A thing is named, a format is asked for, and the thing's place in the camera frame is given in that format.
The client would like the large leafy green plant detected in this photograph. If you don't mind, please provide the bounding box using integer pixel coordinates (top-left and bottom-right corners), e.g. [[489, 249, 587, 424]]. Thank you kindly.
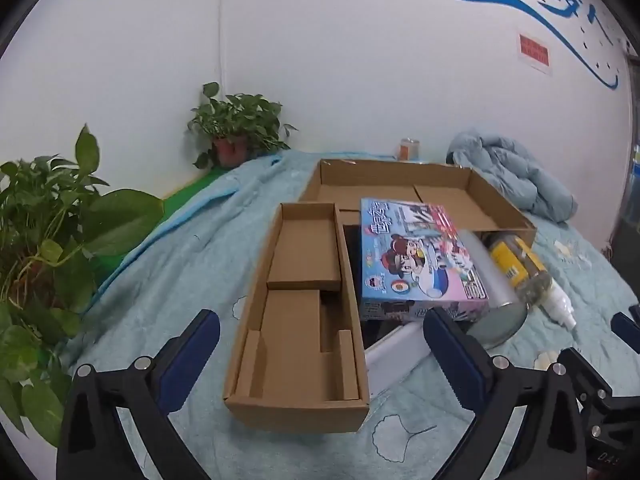
[[0, 124, 166, 448]]

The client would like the small potted green plant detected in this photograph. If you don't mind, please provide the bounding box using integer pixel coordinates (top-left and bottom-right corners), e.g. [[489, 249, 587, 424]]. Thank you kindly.
[[187, 81, 298, 170]]

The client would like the white wall conduit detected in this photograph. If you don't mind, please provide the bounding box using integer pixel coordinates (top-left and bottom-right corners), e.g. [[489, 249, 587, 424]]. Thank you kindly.
[[216, 0, 227, 98]]

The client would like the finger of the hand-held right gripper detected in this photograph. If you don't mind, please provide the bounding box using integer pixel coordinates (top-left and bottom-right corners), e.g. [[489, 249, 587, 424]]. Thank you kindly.
[[557, 347, 613, 413], [611, 304, 640, 353]]

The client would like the light blue quilt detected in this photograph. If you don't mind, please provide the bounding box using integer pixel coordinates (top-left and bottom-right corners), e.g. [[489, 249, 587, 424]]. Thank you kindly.
[[445, 127, 578, 224]]

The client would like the light blue bed sheet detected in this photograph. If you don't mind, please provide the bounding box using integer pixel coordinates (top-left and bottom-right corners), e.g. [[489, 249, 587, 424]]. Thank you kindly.
[[95, 155, 283, 301]]

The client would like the white hair dryer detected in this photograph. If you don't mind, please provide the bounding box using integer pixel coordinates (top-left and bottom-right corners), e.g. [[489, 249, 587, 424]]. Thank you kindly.
[[364, 321, 431, 403]]

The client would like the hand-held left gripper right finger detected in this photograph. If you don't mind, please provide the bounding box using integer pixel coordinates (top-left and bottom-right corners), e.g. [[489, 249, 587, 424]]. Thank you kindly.
[[423, 308, 590, 480]]

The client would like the red wall notice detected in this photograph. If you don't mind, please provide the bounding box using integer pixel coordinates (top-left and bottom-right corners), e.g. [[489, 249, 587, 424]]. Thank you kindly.
[[517, 34, 552, 73]]

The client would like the dark printed box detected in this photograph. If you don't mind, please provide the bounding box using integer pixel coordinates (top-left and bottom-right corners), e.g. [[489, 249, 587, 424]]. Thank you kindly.
[[342, 224, 401, 352]]

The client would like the white plastic bottle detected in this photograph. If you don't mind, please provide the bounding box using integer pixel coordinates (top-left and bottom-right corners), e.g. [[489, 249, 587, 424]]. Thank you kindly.
[[542, 277, 581, 331]]

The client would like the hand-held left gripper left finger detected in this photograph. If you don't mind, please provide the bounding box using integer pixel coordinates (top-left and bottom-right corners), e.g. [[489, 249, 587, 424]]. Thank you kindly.
[[56, 309, 221, 480]]

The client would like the silver metal can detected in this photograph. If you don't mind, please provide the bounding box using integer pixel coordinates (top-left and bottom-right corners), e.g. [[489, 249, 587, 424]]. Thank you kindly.
[[457, 229, 529, 352]]

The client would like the yellow label jar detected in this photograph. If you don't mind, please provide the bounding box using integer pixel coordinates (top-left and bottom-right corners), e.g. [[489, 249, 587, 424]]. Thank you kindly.
[[487, 232, 553, 307]]

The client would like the narrow cardboard insert box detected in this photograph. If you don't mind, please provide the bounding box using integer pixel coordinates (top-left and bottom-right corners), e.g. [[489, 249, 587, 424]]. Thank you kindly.
[[222, 202, 372, 435]]

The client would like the green cloth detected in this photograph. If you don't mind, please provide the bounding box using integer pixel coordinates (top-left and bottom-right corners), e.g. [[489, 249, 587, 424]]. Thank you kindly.
[[160, 167, 236, 221]]

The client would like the colourful cartoon printed box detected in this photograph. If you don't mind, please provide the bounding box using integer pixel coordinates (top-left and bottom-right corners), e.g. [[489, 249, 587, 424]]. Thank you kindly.
[[359, 197, 490, 323]]

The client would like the glass door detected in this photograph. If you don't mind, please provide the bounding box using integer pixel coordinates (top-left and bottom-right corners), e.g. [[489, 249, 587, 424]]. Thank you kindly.
[[607, 40, 640, 266]]

